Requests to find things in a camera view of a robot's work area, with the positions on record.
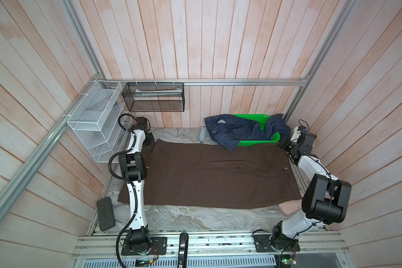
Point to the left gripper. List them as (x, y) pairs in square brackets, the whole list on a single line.
[(151, 139)]

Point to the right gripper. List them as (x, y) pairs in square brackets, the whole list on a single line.
[(285, 146)]

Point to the brown trousers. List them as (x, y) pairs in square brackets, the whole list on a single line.
[(200, 175)]

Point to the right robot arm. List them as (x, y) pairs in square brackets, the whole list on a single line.
[(324, 202)]

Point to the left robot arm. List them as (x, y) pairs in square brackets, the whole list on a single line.
[(129, 166)]

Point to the green plastic basket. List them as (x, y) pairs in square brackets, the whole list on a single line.
[(261, 119)]

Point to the dark blue denim jeans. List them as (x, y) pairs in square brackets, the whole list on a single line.
[(228, 130)]

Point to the black rectangular pad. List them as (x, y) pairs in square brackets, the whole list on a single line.
[(106, 216)]

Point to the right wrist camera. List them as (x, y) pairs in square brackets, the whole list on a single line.
[(301, 135)]

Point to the black wire mesh basket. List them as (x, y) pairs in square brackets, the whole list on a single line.
[(154, 96)]

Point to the white wire mesh shelf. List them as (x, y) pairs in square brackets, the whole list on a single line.
[(95, 120)]

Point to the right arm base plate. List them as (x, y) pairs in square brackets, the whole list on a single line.
[(262, 244)]

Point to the aluminium front rail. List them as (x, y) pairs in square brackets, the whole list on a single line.
[(102, 245)]

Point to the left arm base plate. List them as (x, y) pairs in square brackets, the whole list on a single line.
[(157, 246)]

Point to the black handle on rail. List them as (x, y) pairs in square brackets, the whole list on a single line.
[(183, 250)]

